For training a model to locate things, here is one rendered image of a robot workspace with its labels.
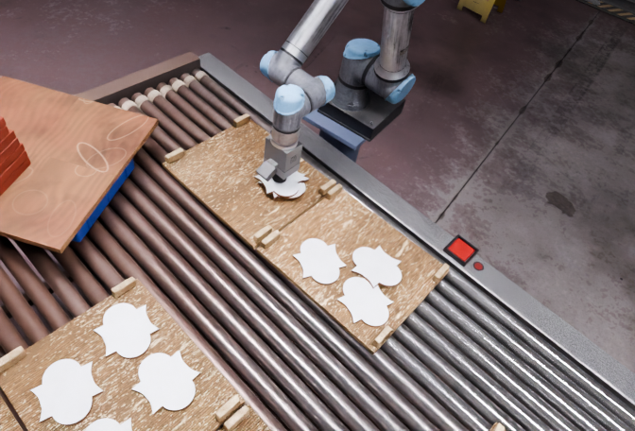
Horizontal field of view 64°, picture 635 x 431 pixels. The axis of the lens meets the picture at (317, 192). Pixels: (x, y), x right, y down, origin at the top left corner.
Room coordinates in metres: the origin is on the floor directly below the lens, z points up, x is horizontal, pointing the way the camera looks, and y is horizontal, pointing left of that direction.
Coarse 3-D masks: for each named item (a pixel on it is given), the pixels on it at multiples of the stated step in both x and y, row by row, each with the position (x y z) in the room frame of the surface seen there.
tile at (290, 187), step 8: (256, 176) 1.03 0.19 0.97; (296, 176) 1.07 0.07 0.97; (264, 184) 1.01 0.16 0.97; (272, 184) 1.01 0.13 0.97; (280, 184) 1.02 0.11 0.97; (288, 184) 1.03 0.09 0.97; (296, 184) 1.03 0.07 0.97; (272, 192) 0.99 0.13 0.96; (280, 192) 0.99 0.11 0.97; (288, 192) 1.00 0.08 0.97; (296, 192) 1.00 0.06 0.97
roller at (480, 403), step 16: (144, 96) 1.33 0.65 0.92; (160, 112) 1.27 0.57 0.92; (176, 128) 1.22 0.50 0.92; (192, 144) 1.16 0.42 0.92; (400, 336) 0.65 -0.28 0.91; (416, 336) 0.65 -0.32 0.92; (416, 352) 0.62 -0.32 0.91; (432, 352) 0.62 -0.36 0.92; (432, 368) 0.58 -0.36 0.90; (448, 368) 0.59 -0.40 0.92; (448, 384) 0.55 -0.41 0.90; (464, 384) 0.55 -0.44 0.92; (464, 400) 0.53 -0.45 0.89; (480, 400) 0.52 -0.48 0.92; (496, 416) 0.49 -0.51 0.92
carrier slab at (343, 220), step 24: (312, 216) 0.95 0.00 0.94; (336, 216) 0.97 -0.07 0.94; (360, 216) 0.99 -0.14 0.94; (288, 240) 0.85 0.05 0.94; (336, 240) 0.89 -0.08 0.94; (360, 240) 0.90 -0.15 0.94; (384, 240) 0.92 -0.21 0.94; (408, 240) 0.94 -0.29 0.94; (288, 264) 0.77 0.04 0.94; (408, 264) 0.86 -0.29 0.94; (432, 264) 0.87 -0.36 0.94; (312, 288) 0.72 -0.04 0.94; (336, 288) 0.73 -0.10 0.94; (384, 288) 0.76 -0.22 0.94; (408, 288) 0.78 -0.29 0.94; (432, 288) 0.79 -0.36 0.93; (336, 312) 0.66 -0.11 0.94; (408, 312) 0.71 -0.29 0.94; (360, 336) 0.61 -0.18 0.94
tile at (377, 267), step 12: (360, 252) 0.85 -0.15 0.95; (372, 252) 0.86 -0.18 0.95; (384, 252) 0.87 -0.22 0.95; (360, 264) 0.81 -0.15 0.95; (372, 264) 0.82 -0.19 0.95; (384, 264) 0.83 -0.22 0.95; (396, 264) 0.84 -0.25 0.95; (372, 276) 0.78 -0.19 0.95; (384, 276) 0.79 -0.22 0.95; (396, 276) 0.80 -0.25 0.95
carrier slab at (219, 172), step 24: (216, 144) 1.17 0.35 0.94; (240, 144) 1.19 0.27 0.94; (264, 144) 1.21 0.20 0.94; (168, 168) 1.02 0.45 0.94; (192, 168) 1.04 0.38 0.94; (216, 168) 1.06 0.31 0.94; (240, 168) 1.08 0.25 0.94; (312, 168) 1.15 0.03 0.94; (192, 192) 0.95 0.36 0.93; (216, 192) 0.97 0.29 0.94; (240, 192) 0.99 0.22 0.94; (264, 192) 1.01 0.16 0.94; (312, 192) 1.05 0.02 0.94; (240, 216) 0.90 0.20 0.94; (264, 216) 0.91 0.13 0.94; (288, 216) 0.93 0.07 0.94
